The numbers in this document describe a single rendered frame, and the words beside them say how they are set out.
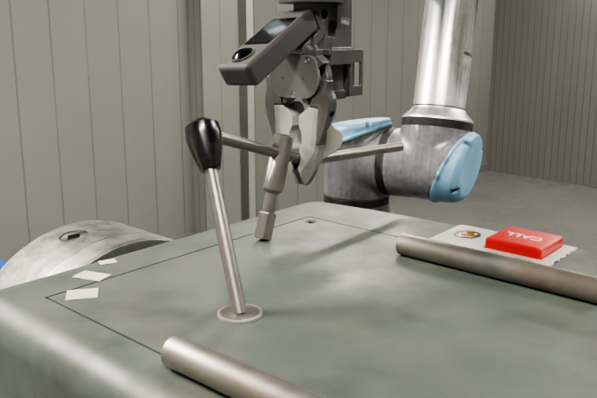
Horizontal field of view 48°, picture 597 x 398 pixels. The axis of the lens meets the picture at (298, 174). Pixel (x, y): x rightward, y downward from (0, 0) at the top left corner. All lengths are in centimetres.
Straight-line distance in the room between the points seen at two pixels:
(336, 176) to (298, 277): 54
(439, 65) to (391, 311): 62
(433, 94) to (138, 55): 356
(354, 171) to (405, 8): 528
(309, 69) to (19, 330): 38
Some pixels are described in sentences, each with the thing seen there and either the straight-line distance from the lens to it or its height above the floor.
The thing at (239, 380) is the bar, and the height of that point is 127.
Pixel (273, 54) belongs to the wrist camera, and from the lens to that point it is 68.
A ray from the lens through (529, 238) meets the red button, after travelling 74.
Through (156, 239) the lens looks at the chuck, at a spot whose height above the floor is 123.
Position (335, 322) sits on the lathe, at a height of 126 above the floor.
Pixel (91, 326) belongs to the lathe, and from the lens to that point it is 55.
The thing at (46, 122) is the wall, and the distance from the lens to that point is 427.
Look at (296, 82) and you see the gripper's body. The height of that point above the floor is 142.
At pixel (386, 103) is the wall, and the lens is 621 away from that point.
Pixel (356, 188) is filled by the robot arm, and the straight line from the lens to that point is 114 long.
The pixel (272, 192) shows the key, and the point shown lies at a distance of 72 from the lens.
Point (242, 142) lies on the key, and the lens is 68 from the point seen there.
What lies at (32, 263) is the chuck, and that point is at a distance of 84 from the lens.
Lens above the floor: 147
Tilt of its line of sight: 12 degrees down
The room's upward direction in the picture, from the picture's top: straight up
